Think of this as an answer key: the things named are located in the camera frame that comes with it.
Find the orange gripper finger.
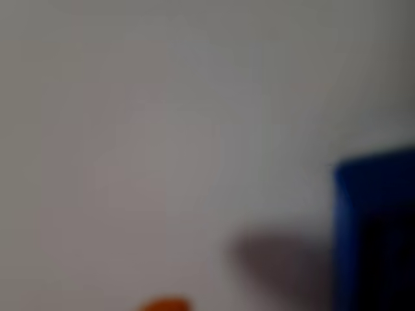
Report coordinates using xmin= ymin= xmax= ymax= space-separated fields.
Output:
xmin=135 ymin=295 xmax=193 ymax=311

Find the small blue block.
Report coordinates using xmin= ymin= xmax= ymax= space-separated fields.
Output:
xmin=331 ymin=146 xmax=415 ymax=311

